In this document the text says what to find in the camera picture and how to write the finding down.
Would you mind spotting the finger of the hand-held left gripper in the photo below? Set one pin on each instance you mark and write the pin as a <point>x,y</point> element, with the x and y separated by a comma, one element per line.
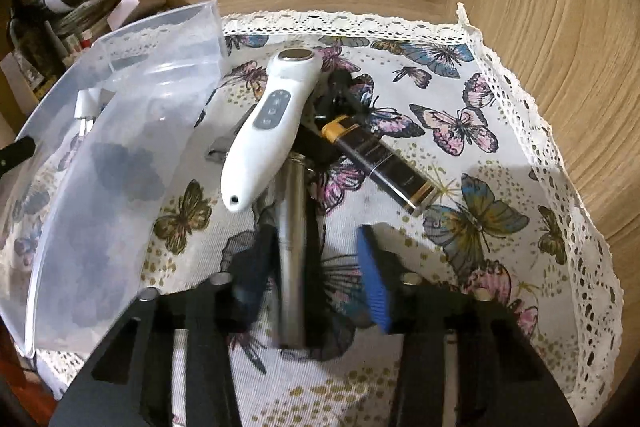
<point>15,154</point>

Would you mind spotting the white handheld massager device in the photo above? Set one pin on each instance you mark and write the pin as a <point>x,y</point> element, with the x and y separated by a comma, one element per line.
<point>270,127</point>

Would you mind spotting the black gold cosmetic tube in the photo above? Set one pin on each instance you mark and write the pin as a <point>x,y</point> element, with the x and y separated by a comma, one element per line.
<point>382,162</point>

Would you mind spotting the black clip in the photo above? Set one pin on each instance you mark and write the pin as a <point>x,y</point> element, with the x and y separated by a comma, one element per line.
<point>342,99</point>

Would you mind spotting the pile of bottles and boxes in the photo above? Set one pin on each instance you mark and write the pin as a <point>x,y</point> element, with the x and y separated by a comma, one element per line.
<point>65,27</point>

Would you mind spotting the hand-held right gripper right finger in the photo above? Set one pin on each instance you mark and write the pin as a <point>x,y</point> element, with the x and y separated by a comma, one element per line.
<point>372,277</point>

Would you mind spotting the white charger plug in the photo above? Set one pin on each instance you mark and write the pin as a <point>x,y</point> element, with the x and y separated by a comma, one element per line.
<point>86,109</point>

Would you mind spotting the silver metal tube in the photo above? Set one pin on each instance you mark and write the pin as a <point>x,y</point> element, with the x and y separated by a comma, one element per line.
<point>292,252</point>

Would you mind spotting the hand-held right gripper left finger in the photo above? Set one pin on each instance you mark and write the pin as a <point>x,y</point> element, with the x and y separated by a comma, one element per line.
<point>252,272</point>

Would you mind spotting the clear plastic storage box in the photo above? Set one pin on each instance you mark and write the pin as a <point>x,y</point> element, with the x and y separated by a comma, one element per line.
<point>107,167</point>

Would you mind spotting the butterfly print lace cloth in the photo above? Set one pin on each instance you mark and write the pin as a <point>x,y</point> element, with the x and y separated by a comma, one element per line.
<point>400,187</point>

